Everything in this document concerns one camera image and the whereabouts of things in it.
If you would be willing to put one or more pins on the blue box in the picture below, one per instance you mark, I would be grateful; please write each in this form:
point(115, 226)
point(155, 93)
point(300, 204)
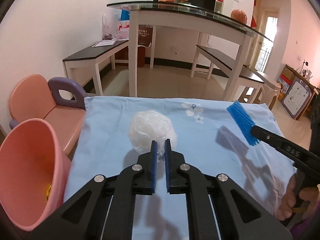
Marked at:
point(125, 15)

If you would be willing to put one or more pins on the white paper sheet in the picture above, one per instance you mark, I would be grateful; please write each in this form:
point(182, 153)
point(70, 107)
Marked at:
point(105, 43)

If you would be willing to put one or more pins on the pink child chair purple armrests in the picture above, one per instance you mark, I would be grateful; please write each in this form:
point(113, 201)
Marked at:
point(60, 115)

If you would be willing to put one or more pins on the person's right hand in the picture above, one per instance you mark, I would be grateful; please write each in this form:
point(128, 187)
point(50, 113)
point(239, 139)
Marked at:
point(290, 197)

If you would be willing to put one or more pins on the orange round ornament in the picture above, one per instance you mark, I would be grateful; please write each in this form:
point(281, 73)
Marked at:
point(238, 17)

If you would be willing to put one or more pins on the clear bag with goods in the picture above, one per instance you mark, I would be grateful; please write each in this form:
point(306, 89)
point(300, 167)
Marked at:
point(112, 28)

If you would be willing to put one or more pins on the purple framed toy whiteboard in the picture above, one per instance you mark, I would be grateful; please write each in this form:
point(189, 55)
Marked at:
point(298, 97)

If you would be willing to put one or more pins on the white glass-top table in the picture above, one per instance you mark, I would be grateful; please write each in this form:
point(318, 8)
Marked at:
point(190, 21)

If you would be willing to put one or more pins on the red wall decoration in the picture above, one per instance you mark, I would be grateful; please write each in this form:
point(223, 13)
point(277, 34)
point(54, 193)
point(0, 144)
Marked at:
point(254, 21)

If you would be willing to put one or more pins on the colourful cardboard box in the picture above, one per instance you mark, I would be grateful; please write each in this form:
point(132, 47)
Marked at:
point(285, 86)

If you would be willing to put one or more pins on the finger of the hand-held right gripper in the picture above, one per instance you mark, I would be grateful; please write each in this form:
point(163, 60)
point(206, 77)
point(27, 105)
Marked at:
point(266, 136)

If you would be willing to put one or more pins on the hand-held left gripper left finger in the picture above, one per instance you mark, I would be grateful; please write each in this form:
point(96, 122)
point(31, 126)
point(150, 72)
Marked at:
point(153, 170)

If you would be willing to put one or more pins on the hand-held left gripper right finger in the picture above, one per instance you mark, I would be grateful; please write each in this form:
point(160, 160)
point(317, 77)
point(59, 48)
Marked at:
point(168, 170)

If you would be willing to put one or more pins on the pink plastic bucket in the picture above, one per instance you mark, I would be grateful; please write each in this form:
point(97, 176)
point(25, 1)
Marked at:
point(30, 160)

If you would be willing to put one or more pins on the dark red paper bag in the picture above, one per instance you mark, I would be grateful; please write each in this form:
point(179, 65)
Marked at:
point(145, 35)

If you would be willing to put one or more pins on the light blue floral tablecloth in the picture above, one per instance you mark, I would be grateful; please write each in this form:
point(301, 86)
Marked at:
point(200, 135)

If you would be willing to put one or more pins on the wall socket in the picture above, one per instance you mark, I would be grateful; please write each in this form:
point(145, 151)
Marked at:
point(174, 49)

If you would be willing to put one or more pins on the white plastic bag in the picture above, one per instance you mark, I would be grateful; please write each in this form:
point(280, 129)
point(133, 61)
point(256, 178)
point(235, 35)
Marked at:
point(150, 127)

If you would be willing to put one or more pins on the black-top white bench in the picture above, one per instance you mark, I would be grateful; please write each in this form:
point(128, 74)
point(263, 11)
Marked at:
point(87, 57)
point(225, 62)

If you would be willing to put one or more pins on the beige plastic stool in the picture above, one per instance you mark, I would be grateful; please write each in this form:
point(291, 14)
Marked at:
point(270, 88)

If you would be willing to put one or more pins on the blue ribbed plastic piece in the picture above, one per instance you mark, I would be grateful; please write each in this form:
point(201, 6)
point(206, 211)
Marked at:
point(241, 122)

